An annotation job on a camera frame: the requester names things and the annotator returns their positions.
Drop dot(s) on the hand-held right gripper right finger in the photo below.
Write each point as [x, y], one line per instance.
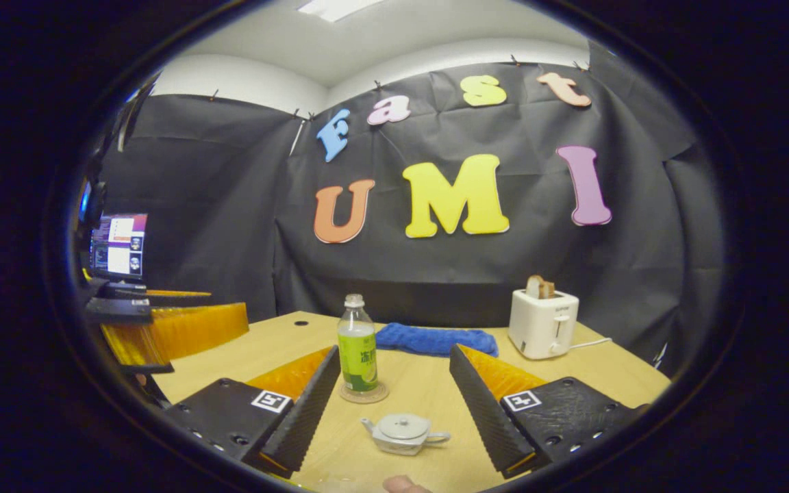
[483, 411]

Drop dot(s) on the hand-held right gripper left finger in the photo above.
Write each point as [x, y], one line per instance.
[305, 411]

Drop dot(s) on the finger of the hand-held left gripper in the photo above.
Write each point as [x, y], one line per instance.
[120, 289]
[117, 311]

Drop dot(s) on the clear green-label water bottle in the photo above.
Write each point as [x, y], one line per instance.
[357, 356]

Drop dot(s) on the round brown coaster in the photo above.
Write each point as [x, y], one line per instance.
[381, 396]

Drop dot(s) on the white teacup lid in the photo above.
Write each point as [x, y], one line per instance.
[403, 426]

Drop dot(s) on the white floral teacup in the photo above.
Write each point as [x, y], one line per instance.
[401, 444]

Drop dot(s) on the computer monitor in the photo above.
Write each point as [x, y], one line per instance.
[119, 246]

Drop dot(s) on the blue folded towel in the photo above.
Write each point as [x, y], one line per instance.
[435, 339]

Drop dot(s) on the white toaster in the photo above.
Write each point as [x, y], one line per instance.
[538, 325]

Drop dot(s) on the bread slice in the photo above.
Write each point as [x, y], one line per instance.
[540, 287]

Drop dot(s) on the ceiling light panel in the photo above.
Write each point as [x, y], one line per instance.
[336, 8]

